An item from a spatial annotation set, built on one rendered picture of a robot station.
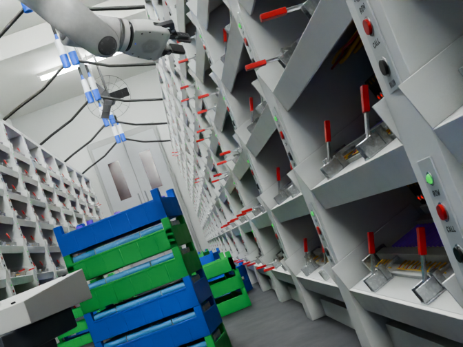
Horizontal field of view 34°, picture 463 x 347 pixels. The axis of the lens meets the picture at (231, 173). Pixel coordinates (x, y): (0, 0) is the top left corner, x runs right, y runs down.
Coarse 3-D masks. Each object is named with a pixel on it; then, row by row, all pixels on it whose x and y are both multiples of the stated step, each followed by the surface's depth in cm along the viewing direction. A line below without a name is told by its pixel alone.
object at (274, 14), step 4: (300, 4) 96; (280, 8) 96; (284, 8) 96; (288, 8) 96; (292, 8) 96; (296, 8) 96; (300, 8) 97; (268, 12) 96; (272, 12) 96; (276, 12) 96; (280, 12) 96; (284, 12) 96; (260, 16) 95; (264, 16) 95; (268, 16) 95; (272, 16) 96; (276, 16) 96; (280, 16) 96; (260, 20) 96; (264, 20) 96; (268, 20) 96
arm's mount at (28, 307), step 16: (80, 272) 144; (32, 288) 144; (48, 288) 125; (64, 288) 132; (80, 288) 140; (16, 304) 114; (32, 304) 117; (48, 304) 123; (64, 304) 129; (0, 320) 114; (16, 320) 114; (32, 320) 114
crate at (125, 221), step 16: (144, 208) 193; (160, 208) 193; (176, 208) 207; (80, 224) 214; (96, 224) 195; (112, 224) 194; (128, 224) 194; (144, 224) 193; (64, 240) 196; (80, 240) 195; (96, 240) 195; (112, 240) 208; (64, 256) 196
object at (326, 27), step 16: (320, 0) 87; (336, 0) 83; (320, 16) 90; (336, 16) 86; (304, 32) 100; (320, 32) 94; (336, 32) 90; (352, 32) 131; (304, 48) 104; (320, 48) 98; (336, 48) 136; (352, 48) 126; (272, 64) 139; (288, 64) 117; (304, 64) 109; (320, 64) 103; (336, 64) 133; (272, 80) 139; (288, 80) 123; (304, 80) 115; (288, 96) 130
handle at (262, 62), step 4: (284, 52) 123; (264, 60) 122; (268, 60) 122; (272, 60) 122; (276, 60) 123; (248, 64) 122; (252, 64) 122; (256, 64) 122; (260, 64) 122; (264, 64) 122; (248, 68) 122; (252, 68) 122
